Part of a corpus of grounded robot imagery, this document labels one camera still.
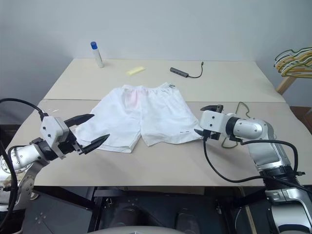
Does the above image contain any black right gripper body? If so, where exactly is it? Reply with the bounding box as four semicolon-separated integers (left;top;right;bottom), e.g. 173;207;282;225
202;104;224;141

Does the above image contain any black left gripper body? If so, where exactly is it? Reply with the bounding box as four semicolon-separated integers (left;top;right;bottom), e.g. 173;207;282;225
58;118;85;156

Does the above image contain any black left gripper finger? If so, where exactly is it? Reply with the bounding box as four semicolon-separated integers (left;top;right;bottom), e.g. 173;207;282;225
70;113;96;126
81;134;111;156

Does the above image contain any white shirt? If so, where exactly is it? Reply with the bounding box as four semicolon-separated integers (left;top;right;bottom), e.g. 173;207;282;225
75;82;204;154

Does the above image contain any white bottle with blue cap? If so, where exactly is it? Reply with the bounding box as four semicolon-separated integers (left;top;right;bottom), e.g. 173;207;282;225
90;41;105;68

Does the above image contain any pale yellow rectangular pad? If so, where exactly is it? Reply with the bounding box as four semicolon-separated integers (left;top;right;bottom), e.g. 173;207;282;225
125;65;146;76

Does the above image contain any light wooden slat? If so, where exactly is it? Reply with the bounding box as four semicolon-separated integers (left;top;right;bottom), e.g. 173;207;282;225
240;187;256;234

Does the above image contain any silver robot torso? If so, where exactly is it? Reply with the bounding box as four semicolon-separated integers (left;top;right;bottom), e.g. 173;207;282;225
92;225;178;234

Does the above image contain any brown cardboard box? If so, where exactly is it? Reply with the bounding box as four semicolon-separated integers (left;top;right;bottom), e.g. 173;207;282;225
289;106;312;137

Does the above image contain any bundle of hangers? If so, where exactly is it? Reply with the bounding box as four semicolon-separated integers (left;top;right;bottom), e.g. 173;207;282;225
273;52;312;71

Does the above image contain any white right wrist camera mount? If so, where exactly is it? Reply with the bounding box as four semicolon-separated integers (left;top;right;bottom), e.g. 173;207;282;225
199;110;233;137

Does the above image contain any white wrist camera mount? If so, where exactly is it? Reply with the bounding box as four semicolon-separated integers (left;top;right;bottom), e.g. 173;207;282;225
199;110;233;137
40;116;70;159

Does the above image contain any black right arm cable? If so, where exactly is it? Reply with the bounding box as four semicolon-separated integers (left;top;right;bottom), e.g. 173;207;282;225
202;135;312;195

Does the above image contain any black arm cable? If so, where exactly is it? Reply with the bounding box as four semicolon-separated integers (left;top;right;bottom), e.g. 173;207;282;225
0;98;48;234
202;135;312;195

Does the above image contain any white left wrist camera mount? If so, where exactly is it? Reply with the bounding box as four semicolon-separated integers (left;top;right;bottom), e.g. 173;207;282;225
40;116;70;159

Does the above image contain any black metal table frame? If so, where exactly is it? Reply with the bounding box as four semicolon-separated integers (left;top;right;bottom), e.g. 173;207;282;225
31;186;247;234

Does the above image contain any grey USB hub with cable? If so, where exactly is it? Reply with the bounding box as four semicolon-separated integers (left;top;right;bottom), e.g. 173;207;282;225
170;61;205;79

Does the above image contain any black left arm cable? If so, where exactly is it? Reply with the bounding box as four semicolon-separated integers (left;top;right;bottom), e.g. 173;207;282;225
0;98;48;234

